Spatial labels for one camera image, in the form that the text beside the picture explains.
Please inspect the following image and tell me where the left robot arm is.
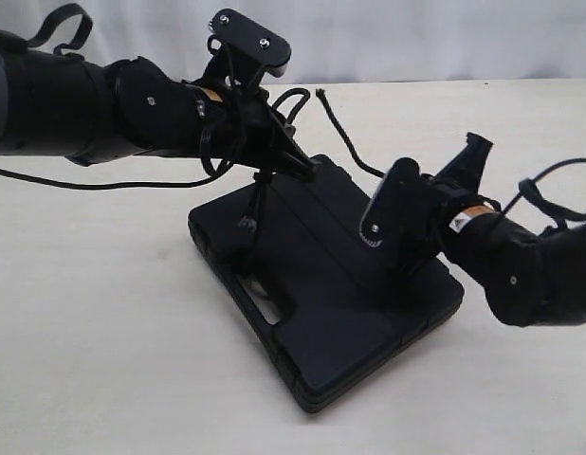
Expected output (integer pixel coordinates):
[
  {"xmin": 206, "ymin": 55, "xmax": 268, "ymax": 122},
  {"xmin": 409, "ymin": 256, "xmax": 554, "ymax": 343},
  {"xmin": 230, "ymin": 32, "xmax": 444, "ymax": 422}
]
[{"xmin": 0, "ymin": 3, "xmax": 315, "ymax": 181}]

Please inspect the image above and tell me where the black rope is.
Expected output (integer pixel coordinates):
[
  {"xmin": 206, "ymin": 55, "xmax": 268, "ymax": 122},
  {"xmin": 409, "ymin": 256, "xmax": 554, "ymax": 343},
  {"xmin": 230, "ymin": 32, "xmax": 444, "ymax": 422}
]
[{"xmin": 235, "ymin": 87, "xmax": 394, "ymax": 295}]

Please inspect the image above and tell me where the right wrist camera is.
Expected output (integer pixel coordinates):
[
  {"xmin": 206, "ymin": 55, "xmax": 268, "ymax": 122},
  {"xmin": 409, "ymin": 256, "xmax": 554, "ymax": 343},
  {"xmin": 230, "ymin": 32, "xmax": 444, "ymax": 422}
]
[{"xmin": 358, "ymin": 157, "xmax": 425, "ymax": 268}]

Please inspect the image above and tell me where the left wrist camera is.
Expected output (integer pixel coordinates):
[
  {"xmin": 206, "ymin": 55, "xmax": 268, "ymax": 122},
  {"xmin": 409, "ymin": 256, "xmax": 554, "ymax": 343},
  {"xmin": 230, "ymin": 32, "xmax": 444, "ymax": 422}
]
[{"xmin": 211, "ymin": 9, "xmax": 292, "ymax": 78}]

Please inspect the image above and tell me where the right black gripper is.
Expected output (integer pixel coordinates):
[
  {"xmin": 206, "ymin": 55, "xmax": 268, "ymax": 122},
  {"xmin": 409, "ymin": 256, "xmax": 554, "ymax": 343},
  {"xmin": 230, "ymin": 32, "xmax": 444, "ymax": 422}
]
[{"xmin": 393, "ymin": 132, "xmax": 493, "ymax": 279}]

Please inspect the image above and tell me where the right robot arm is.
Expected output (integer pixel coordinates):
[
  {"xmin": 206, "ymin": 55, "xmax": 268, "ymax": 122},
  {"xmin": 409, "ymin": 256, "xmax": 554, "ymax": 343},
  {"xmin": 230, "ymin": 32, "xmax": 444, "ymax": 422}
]
[{"xmin": 377, "ymin": 133, "xmax": 586, "ymax": 327}]

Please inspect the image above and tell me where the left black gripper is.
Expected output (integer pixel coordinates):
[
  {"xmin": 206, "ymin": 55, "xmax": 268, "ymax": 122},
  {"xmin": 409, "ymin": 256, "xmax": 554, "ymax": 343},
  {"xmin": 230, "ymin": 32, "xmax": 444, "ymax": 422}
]
[{"xmin": 198, "ymin": 46, "xmax": 319, "ymax": 183}]

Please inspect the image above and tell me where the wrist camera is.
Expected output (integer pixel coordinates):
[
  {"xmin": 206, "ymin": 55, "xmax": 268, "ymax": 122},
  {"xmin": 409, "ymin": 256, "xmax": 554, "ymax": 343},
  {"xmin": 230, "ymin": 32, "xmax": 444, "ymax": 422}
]
[
  {"xmin": 358, "ymin": 157, "xmax": 425, "ymax": 268},
  {"xmin": 211, "ymin": 9, "xmax": 292, "ymax": 78}
]

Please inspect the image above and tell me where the black plastic carry case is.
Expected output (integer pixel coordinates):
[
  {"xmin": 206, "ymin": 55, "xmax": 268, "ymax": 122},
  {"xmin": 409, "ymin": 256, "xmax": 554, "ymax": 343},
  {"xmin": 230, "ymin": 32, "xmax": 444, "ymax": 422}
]
[{"xmin": 188, "ymin": 155, "xmax": 464, "ymax": 413}]

